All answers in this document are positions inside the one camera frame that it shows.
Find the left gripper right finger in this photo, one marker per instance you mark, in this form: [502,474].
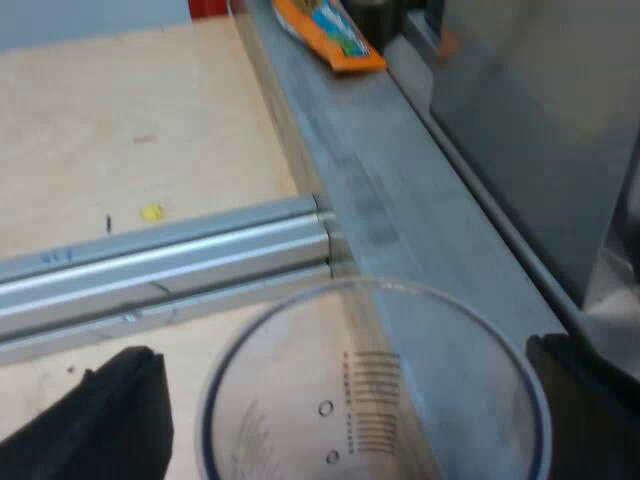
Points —
[590,415]

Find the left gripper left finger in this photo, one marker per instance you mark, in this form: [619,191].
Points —
[100,425]

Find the steel espresso machine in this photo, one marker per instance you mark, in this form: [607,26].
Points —
[525,130]

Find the clear measuring glass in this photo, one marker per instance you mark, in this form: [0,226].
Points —
[280,400]

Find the grey metal block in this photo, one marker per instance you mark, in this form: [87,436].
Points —
[380,150]

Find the orange printed packet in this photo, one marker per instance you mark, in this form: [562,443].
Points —
[345,40]

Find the aluminium rail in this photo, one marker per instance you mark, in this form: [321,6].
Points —
[165,255]

